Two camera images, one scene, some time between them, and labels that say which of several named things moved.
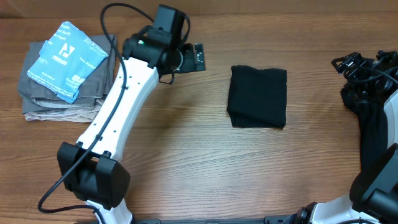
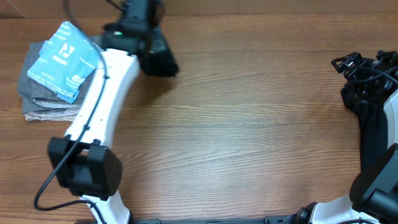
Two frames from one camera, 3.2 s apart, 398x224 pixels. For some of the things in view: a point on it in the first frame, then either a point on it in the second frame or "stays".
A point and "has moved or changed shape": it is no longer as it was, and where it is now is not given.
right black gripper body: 359,75 stays
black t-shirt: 257,98 has moved or changed shape
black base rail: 270,219 stays
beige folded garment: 65,115 stays
